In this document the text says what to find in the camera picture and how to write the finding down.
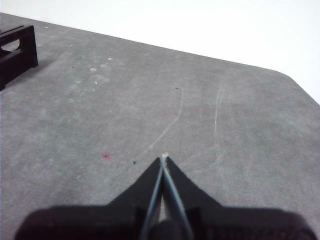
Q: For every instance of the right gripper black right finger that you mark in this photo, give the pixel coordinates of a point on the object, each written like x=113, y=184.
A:
x=220, y=222

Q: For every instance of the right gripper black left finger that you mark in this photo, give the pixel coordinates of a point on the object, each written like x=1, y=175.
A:
x=120, y=220

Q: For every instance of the black plate rack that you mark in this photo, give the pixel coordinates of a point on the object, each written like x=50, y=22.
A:
x=25, y=60

